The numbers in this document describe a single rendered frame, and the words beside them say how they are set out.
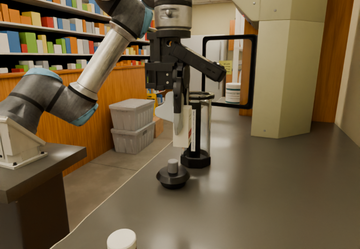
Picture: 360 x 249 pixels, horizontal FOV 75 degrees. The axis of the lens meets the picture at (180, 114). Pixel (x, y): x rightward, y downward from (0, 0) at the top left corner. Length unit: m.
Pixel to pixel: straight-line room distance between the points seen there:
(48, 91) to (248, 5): 0.81
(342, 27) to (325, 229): 1.05
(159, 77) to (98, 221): 0.32
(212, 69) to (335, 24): 1.03
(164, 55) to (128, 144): 2.81
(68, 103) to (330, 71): 1.22
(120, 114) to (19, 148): 2.37
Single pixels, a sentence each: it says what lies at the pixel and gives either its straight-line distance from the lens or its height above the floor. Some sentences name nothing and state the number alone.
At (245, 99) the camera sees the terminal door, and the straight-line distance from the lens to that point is 1.36.
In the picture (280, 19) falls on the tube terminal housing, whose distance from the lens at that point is 1.03.
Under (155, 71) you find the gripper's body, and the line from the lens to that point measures 0.48.
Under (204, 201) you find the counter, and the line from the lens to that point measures 0.60.
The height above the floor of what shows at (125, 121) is 0.46.
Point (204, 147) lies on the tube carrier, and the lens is 0.73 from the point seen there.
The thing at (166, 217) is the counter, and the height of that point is 0.94.
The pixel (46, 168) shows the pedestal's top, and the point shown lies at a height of 0.94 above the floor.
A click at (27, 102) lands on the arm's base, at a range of 0.92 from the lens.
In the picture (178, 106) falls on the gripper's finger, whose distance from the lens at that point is 0.47.
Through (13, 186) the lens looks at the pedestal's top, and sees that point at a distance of 0.79.
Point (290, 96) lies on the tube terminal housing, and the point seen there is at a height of 1.12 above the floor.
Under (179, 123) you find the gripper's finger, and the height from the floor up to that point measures 1.14.
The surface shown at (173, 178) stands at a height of 0.98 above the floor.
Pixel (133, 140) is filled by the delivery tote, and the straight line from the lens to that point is 3.19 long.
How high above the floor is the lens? 1.27
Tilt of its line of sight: 14 degrees down
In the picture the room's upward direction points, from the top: straight up
